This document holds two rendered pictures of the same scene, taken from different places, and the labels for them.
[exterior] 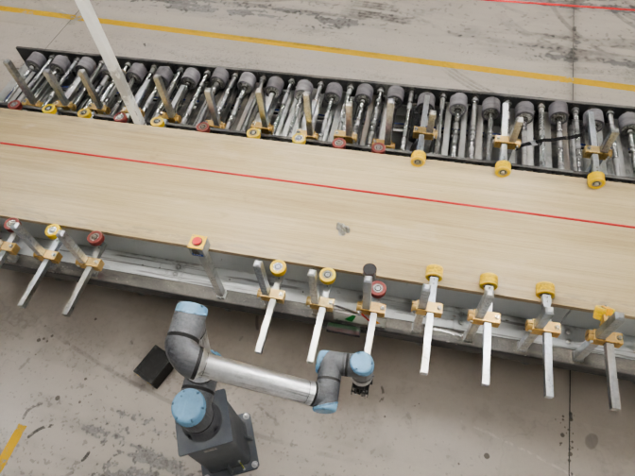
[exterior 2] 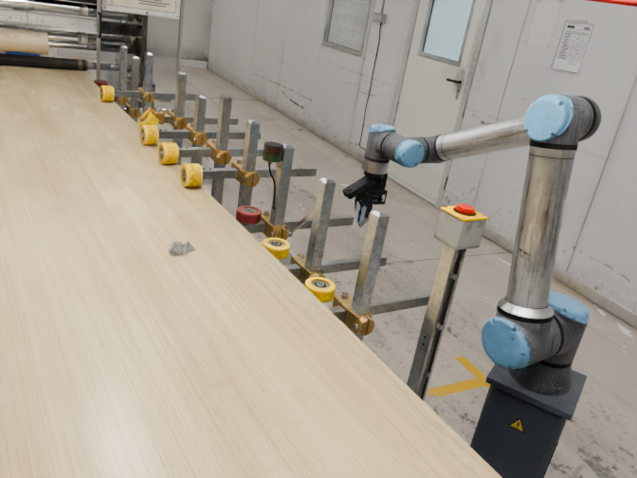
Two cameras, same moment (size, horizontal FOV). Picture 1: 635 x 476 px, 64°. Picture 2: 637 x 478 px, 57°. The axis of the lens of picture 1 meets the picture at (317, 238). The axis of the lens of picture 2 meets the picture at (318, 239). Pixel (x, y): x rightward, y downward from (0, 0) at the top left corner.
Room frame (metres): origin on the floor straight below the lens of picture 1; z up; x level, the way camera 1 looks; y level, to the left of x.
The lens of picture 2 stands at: (2.35, 1.02, 1.59)
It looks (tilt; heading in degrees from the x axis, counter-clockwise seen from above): 23 degrees down; 218
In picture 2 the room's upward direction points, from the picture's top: 10 degrees clockwise
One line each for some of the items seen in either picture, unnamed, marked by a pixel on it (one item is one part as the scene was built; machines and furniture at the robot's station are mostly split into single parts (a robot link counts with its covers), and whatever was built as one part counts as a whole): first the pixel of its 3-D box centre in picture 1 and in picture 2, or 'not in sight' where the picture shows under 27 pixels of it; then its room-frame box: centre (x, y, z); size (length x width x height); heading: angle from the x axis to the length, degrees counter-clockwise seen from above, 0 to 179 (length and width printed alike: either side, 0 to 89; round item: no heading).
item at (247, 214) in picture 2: (377, 293); (247, 225); (1.11, -0.26, 0.85); 0.08 x 0.08 x 0.11
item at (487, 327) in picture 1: (487, 329); (229, 151); (0.83, -0.70, 0.95); 0.50 x 0.04 x 0.04; 163
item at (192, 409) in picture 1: (192, 408); (555, 325); (0.67, 0.63, 0.79); 0.17 x 0.15 x 0.18; 167
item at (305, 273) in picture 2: (319, 303); (307, 271); (1.11, 0.02, 0.81); 0.14 x 0.06 x 0.05; 73
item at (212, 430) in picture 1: (199, 418); (542, 362); (0.66, 0.63, 0.65); 0.19 x 0.19 x 0.10
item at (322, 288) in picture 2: (279, 271); (317, 302); (1.28, 0.21, 0.85); 0.08 x 0.08 x 0.11
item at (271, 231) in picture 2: (370, 308); (271, 228); (1.04, -0.22, 0.85); 0.14 x 0.06 x 0.05; 73
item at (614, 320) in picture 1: (596, 338); (178, 125); (0.75, -1.15, 0.93); 0.04 x 0.04 x 0.48; 73
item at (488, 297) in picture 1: (477, 317); (220, 156); (0.90, -0.68, 0.94); 0.04 x 0.04 x 0.48; 73
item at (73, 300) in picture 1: (85, 278); not in sight; (1.39, 1.22, 0.81); 0.44 x 0.03 x 0.04; 163
